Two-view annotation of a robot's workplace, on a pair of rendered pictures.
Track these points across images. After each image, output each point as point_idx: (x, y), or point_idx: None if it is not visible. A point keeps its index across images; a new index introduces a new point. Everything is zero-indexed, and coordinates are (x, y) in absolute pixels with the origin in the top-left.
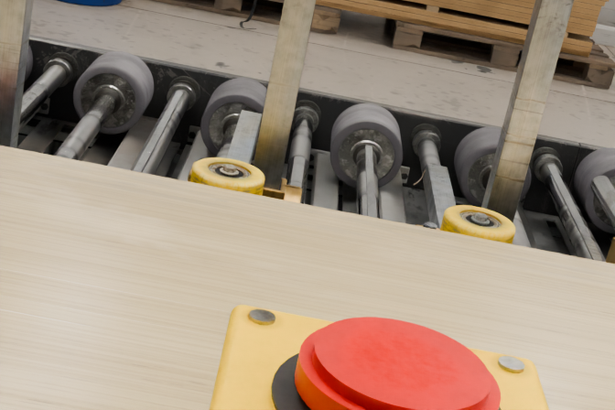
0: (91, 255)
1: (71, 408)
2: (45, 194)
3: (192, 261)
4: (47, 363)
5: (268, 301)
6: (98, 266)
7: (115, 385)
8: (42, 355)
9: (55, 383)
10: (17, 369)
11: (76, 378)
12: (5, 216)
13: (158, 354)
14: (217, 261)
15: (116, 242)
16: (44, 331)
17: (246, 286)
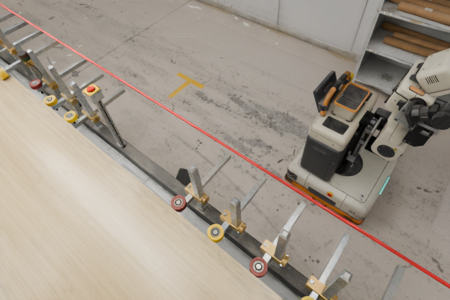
0: (18, 232)
1: (57, 193)
2: (3, 260)
3: (5, 226)
4: (51, 203)
5: (8, 210)
6: (21, 228)
7: (48, 195)
8: (50, 205)
9: (54, 198)
10: (55, 203)
11: (51, 199)
12: (18, 252)
13: (37, 201)
14: (1, 225)
15: (10, 236)
16: (45, 211)
17: (6, 215)
